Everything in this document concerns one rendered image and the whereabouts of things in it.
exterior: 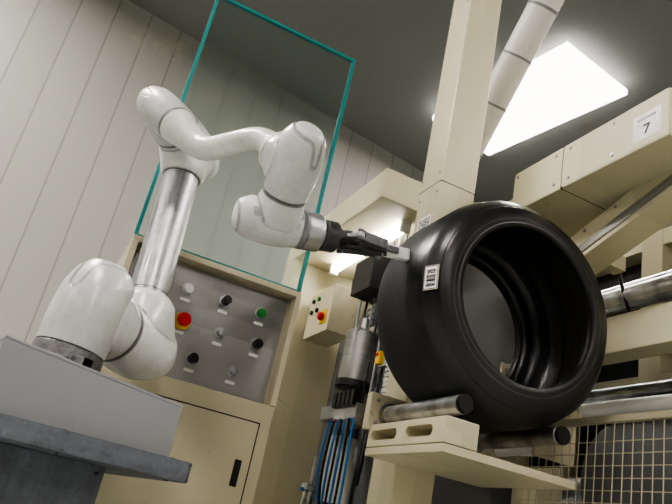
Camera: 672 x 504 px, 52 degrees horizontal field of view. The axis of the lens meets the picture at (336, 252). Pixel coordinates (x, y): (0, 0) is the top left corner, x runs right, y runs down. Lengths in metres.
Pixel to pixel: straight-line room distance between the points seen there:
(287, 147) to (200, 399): 0.88
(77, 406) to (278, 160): 0.63
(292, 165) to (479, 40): 1.25
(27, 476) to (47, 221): 3.08
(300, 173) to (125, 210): 3.20
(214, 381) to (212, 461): 0.23
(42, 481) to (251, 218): 0.66
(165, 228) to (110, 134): 2.89
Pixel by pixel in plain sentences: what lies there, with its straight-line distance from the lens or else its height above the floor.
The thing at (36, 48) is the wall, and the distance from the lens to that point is 4.85.
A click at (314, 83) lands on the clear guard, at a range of 2.57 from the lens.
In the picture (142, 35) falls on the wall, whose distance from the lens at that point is 5.14.
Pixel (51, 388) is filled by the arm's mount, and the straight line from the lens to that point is 1.42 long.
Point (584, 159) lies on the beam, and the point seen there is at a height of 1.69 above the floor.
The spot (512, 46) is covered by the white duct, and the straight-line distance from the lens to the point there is 2.86.
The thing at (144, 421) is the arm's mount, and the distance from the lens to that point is 1.47.
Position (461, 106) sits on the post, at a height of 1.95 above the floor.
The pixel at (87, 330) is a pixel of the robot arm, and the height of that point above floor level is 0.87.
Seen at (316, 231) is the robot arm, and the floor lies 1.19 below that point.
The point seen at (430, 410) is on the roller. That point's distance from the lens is 1.67.
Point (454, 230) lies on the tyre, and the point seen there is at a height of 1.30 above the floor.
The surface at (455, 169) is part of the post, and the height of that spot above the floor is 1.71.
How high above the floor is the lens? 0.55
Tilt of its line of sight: 23 degrees up
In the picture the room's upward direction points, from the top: 12 degrees clockwise
